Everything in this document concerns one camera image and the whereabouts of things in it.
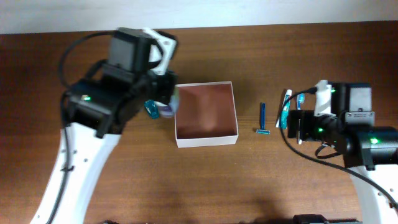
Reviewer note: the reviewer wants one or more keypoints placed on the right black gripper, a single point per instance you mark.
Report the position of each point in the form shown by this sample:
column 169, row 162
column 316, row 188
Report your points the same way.
column 307, row 116

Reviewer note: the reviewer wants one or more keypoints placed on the blue disposable razor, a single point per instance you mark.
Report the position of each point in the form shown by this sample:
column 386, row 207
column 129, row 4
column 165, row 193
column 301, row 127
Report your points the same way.
column 262, row 129

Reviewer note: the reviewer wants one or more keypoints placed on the white cardboard box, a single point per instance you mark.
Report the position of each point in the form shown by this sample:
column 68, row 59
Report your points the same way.
column 206, row 115

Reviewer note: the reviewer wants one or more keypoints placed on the blue white toothbrush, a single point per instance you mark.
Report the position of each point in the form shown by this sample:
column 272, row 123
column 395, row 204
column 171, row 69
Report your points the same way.
column 299, row 101

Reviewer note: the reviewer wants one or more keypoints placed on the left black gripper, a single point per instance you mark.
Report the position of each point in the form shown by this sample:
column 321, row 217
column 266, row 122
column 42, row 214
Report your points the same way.
column 170, row 80

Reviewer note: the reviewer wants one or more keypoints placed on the white teal toothpaste tube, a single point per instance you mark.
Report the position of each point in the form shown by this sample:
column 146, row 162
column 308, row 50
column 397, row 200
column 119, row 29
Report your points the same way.
column 282, row 119

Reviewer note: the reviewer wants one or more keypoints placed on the clear purple sanitizer bottle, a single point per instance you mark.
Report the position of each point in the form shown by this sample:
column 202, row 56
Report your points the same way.
column 169, row 110

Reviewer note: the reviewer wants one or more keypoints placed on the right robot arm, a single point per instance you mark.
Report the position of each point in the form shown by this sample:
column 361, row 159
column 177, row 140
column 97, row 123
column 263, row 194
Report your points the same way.
column 343, row 119

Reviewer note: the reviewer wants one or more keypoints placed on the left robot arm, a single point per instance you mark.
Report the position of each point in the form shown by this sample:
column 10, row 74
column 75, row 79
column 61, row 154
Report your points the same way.
column 95, row 110

